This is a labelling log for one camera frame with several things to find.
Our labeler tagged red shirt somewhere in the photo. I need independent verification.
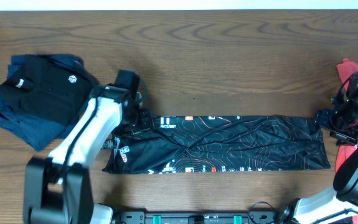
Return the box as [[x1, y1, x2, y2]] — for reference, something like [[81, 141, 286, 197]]
[[334, 58, 358, 224]]

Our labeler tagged navy blue folded shirt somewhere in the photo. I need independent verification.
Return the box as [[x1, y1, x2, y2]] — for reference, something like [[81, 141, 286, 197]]
[[0, 55, 97, 151]]

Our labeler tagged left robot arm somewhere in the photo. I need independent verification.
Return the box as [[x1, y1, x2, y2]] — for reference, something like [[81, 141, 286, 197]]
[[22, 85, 143, 223]]

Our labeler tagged black orange-patterned jersey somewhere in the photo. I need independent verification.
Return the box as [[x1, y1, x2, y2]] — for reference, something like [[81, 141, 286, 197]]
[[104, 115, 330, 174]]

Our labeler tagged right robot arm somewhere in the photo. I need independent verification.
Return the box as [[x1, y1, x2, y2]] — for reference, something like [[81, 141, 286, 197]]
[[274, 71, 358, 223]]

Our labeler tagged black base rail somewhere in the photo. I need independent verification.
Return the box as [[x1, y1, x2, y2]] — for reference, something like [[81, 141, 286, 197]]
[[111, 211, 276, 224]]

